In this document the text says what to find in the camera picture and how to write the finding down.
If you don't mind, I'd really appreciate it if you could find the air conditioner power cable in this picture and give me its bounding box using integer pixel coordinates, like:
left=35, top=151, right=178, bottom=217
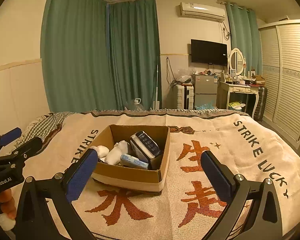
left=221, top=21, right=232, bottom=40

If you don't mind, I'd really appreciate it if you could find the large white sock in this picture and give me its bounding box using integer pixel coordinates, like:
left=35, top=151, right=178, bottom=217
left=105, top=141, right=130, bottom=165

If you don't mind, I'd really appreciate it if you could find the dark suitcase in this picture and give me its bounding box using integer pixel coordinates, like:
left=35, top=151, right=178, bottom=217
left=252, top=86, right=268, bottom=120

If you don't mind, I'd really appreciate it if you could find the yellow green bag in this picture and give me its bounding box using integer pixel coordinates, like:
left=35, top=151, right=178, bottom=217
left=229, top=101, right=247, bottom=110

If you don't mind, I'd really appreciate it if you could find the green corner curtain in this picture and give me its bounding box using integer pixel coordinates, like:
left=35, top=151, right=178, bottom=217
left=107, top=0, right=162, bottom=110

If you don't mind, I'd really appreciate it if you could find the dark blue white tissue pack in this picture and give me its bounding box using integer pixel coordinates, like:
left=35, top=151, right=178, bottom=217
left=129, top=131, right=163, bottom=164

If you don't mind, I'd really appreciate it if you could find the printed beige blanket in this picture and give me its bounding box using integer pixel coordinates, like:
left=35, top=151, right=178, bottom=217
left=5, top=109, right=300, bottom=240

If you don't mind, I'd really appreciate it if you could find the white suitcase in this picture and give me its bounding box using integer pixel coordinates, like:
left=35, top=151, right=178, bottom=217
left=174, top=84, right=194, bottom=110

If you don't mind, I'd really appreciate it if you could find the grey mini fridge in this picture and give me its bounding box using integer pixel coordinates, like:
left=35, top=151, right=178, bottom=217
left=191, top=74, right=219, bottom=110

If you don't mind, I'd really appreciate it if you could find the green checked bedsheet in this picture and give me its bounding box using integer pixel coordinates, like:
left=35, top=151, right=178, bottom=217
left=22, top=111, right=75, bottom=140

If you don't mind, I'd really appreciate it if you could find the person's left hand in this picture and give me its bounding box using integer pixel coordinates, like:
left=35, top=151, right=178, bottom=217
left=0, top=189, right=17, bottom=220

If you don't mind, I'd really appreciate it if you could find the black hanging cable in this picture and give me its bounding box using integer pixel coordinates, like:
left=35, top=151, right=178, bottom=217
left=166, top=57, right=178, bottom=85

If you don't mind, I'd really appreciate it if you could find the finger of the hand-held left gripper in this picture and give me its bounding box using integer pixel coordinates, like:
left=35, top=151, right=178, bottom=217
left=0, top=127, right=22, bottom=153
left=5, top=136, right=43, bottom=167

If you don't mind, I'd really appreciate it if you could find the black wall television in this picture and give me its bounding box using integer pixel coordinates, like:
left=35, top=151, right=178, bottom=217
left=191, top=39, right=228, bottom=65

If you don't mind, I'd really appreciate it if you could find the clear plastic bag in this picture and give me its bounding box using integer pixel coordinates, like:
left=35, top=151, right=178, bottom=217
left=176, top=68, right=193, bottom=83

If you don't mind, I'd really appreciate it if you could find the white mop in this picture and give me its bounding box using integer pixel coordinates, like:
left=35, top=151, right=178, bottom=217
left=150, top=57, right=162, bottom=110

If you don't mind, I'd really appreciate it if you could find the light blue tissue pack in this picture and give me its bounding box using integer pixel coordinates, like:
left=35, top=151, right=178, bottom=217
left=120, top=154, right=149, bottom=169

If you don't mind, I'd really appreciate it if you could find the wide green curtain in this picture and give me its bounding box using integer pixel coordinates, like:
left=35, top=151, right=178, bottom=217
left=41, top=0, right=118, bottom=113

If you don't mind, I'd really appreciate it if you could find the white air conditioner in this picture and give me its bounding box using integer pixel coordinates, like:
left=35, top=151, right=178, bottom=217
left=179, top=2, right=226, bottom=22

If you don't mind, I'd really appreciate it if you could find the white dressing table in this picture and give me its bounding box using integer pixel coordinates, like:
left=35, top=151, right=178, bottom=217
left=219, top=80, right=260, bottom=117

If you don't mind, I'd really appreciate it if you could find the white oval mirror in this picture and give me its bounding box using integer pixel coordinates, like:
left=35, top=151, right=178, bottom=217
left=228, top=47, right=247, bottom=77

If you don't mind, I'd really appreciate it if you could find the clear water jug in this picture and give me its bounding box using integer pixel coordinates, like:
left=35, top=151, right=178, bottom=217
left=126, top=98, right=144, bottom=112

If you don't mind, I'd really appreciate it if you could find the narrow green curtain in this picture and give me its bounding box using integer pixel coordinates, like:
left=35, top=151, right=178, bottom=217
left=226, top=1, right=263, bottom=80

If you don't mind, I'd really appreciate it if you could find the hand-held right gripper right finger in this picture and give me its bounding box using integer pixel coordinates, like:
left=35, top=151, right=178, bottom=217
left=201, top=150, right=283, bottom=240

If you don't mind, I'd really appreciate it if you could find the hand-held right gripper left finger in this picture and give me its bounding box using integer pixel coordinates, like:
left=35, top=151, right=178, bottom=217
left=15, top=148, right=99, bottom=240

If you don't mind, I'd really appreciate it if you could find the blue plastic bag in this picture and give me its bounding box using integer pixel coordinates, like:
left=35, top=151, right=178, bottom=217
left=195, top=100, right=217, bottom=110

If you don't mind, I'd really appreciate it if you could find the white louvred wardrobe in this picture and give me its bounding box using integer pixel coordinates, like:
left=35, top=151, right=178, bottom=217
left=258, top=19, right=300, bottom=142

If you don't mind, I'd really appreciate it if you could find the brown cardboard box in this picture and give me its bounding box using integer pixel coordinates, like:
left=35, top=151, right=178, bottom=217
left=86, top=124, right=171, bottom=195

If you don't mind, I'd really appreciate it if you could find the small white sock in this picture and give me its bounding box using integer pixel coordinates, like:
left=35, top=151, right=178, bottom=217
left=91, top=145, right=110, bottom=158

